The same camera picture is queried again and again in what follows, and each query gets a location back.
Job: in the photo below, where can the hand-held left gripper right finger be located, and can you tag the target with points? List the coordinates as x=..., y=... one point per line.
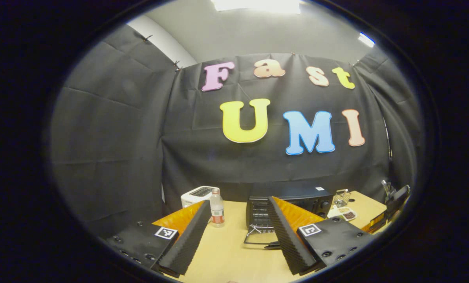
x=287, y=236

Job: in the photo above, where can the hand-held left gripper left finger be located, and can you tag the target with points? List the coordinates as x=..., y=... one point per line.
x=189, y=237

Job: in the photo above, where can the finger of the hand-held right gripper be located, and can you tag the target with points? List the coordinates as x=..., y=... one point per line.
x=376, y=223

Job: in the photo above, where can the black electric oven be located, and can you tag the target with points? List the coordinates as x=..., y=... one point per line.
x=297, y=193

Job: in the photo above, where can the white divided dish with beans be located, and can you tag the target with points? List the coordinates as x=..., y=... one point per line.
x=346, y=214

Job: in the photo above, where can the clear plastic water bottle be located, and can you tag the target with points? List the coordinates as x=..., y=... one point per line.
x=217, y=212

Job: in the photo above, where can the white toaster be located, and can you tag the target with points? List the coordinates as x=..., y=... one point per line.
x=193, y=196

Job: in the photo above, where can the clear holder with straws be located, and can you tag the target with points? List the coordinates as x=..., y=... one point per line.
x=341, y=197

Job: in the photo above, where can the black backdrop cloth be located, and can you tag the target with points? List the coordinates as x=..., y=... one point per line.
x=112, y=137

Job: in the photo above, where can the small ceiling light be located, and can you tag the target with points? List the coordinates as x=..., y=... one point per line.
x=366, y=39

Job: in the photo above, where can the large ceiling light panel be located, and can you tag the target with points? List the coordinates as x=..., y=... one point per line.
x=258, y=4

